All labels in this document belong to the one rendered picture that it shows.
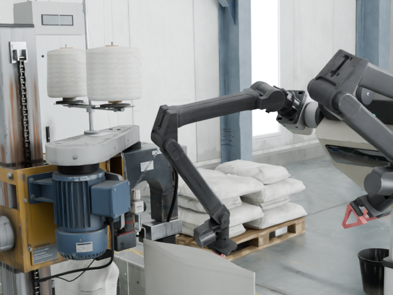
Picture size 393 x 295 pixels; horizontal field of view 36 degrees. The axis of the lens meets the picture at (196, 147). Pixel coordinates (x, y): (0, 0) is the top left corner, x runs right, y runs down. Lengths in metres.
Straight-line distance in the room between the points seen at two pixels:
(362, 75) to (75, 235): 0.90
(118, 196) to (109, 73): 0.35
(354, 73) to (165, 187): 1.02
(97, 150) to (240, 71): 6.12
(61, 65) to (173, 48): 5.53
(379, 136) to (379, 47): 8.78
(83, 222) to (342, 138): 0.83
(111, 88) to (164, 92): 5.62
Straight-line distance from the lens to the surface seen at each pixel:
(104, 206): 1.72
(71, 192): 1.75
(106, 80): 1.78
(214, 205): 2.05
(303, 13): 9.39
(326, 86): 1.36
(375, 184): 1.61
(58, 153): 1.71
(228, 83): 8.05
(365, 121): 1.46
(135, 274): 2.79
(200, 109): 1.87
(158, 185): 2.16
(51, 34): 5.87
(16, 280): 1.99
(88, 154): 1.70
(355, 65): 1.35
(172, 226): 2.23
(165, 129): 1.82
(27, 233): 1.90
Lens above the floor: 1.66
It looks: 9 degrees down
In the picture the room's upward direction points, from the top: 1 degrees counter-clockwise
